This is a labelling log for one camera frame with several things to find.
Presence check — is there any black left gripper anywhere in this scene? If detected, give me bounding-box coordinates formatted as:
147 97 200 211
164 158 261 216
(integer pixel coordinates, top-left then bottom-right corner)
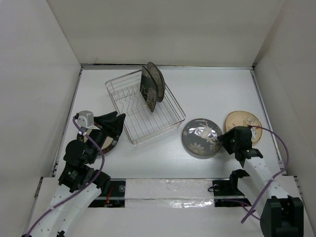
87 110 125 162

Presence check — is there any cream round bird plate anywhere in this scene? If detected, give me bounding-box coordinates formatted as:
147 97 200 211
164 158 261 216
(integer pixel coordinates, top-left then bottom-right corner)
225 111 262 143

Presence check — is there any grey round deer plate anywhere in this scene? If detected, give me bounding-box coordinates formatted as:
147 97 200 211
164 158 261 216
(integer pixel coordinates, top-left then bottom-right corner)
181 118 223 159

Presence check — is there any black square floral plate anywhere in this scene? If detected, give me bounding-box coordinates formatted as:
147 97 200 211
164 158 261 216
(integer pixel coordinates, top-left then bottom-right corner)
140 66 158 113

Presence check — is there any cream plate brown rim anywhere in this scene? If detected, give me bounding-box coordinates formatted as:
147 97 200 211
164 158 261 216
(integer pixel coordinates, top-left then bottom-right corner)
147 62 165 102

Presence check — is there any cream plate glossy dark rim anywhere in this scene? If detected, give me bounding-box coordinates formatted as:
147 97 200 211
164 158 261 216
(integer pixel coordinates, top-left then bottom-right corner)
77 125 122 156

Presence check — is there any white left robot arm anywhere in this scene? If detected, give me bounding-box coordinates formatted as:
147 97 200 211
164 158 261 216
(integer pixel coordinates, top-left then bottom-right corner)
25 111 126 237

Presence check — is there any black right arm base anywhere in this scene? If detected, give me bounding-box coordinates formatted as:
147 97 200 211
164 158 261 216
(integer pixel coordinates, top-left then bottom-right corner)
208 179 251 207

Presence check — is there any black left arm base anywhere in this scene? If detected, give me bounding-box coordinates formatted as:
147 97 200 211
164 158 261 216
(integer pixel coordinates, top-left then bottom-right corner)
89 179 126 208

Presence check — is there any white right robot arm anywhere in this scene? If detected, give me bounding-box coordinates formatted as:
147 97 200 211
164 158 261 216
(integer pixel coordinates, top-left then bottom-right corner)
217 125 304 237

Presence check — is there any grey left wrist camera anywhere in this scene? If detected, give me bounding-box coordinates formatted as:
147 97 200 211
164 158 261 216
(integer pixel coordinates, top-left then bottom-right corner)
75 110 94 128

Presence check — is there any metal wire dish rack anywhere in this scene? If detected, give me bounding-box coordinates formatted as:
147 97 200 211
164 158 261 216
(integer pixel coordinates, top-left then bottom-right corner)
105 70 186 145

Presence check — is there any aluminium table edge rail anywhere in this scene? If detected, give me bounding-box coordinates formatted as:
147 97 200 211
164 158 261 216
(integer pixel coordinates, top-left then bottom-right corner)
250 68 288 176

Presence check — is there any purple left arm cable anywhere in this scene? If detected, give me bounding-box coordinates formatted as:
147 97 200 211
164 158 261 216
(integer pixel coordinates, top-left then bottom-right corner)
24 116 106 237

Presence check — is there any aluminium front rail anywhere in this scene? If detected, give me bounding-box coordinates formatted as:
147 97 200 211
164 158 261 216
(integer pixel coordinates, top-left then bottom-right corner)
95 175 261 209

